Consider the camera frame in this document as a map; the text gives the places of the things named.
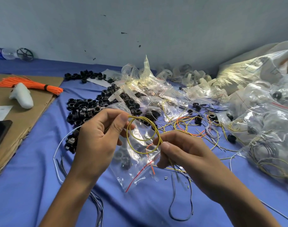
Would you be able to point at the clear zip plastic bag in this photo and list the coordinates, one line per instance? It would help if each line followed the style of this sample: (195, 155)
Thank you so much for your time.
(134, 163)

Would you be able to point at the clear plastic water bottle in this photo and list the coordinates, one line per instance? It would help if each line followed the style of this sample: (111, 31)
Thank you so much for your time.
(4, 53)

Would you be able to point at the white paper sheet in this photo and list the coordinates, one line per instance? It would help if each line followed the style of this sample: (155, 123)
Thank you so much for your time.
(1, 113)

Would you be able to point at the pile of large plastic bags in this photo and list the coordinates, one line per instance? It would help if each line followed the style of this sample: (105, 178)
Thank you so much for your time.
(262, 101)

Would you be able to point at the person's left hand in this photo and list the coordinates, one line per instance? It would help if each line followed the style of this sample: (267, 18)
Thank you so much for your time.
(96, 146)

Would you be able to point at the orange tie bundle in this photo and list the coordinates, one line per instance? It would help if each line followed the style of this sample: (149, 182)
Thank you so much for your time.
(33, 84)

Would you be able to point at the blue cloth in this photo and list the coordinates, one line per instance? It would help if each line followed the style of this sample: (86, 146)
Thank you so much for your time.
(25, 186)

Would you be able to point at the white paper slip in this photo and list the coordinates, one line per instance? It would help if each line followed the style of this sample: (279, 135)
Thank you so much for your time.
(100, 81)

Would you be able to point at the pile of black plastic rings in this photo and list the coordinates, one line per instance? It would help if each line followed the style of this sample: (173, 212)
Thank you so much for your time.
(82, 108)

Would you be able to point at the white handheld device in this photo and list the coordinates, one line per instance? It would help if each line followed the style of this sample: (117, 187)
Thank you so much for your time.
(22, 96)

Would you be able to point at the brown cardboard sheet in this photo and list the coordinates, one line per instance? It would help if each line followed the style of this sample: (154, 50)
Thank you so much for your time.
(16, 125)

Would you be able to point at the person's right hand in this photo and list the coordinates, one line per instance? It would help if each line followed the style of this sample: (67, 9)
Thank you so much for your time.
(191, 160)

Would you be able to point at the heap of plastic bags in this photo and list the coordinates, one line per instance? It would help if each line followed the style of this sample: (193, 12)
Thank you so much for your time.
(144, 82)

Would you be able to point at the black round wheel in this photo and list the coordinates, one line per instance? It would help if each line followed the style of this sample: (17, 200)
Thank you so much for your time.
(25, 54)

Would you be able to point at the pile of white plastic wheels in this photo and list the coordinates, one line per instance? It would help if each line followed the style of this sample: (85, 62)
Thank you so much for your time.
(191, 78)

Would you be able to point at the person's left forearm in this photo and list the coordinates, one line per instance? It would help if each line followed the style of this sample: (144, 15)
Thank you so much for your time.
(70, 205)

